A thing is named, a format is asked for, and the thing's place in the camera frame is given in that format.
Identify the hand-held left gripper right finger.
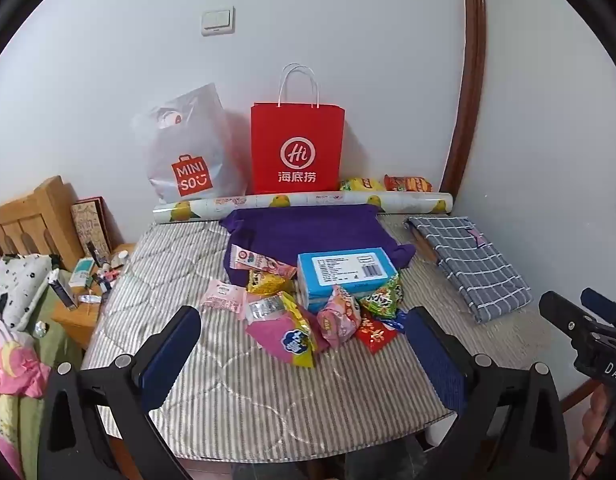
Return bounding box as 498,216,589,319
404,306,571,480

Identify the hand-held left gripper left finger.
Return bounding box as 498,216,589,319
37,305,203,480

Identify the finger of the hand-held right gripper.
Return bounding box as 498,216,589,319
539,290,607,335
581,287,616,326

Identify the red snack packet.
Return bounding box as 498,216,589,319
357,310,402,354

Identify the small pink snack packet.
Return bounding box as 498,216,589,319
200,281,247,314

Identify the green snack packet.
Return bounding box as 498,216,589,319
360,271,405,319

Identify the silver snack packet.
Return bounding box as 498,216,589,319
245,294,289,326

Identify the pink strawberry snack packet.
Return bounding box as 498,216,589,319
317,285,362,349

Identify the magenta and yellow snack packet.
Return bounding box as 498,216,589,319
247,292,329,369

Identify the blue tissue box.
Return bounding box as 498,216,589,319
296,247,401,312

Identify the long pale pink snack packet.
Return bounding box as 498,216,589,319
230,245,297,279

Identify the purple cloth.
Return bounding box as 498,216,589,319
220,204,417,291

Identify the person's right hand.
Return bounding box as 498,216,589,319
578,385,616,480

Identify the brown wooden baseboard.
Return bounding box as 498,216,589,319
558,377,602,413

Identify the wooden nightstand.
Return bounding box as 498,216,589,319
52,242,136,348

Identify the folded grey checked cloth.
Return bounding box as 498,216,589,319
404,215,533,324

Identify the striped quilted mat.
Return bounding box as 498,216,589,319
80,212,553,461

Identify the green blanket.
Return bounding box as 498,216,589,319
0,270,85,480

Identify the green and white box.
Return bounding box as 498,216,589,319
69,257,97,290

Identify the brown patterned box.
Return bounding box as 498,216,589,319
70,196,112,261

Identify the pink cloth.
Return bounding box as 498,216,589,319
0,320,52,399

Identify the white spotted pillow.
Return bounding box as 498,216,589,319
0,254,55,332

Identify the orange chips bag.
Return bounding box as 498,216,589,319
384,174,433,193

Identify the yellow chips bag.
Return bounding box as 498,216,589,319
338,176,386,193

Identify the wooden headboard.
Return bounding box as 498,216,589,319
0,176,85,272

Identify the printed wrapping roll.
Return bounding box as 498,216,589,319
153,191,453,223

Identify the white plastic shopping bag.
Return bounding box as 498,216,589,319
131,82,246,206

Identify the red paper bag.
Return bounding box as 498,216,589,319
250,62,346,195

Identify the brown wooden door frame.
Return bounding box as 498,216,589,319
440,0,488,196

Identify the white light switch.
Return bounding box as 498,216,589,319
201,6,236,37

